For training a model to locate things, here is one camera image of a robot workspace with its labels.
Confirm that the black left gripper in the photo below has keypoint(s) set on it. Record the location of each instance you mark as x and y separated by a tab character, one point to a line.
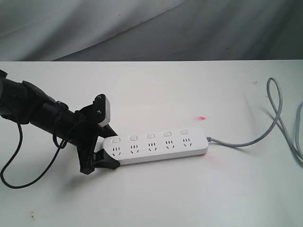
85	135

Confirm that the white five-outlet power strip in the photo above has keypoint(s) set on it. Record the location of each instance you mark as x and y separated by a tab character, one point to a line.
156	146

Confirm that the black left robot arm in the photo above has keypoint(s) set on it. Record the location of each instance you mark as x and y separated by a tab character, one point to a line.
26	103

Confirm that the grey backdrop cloth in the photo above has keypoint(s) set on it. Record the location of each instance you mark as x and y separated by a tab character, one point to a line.
150	30

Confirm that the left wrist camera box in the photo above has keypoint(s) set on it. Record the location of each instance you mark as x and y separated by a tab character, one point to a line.
101	110

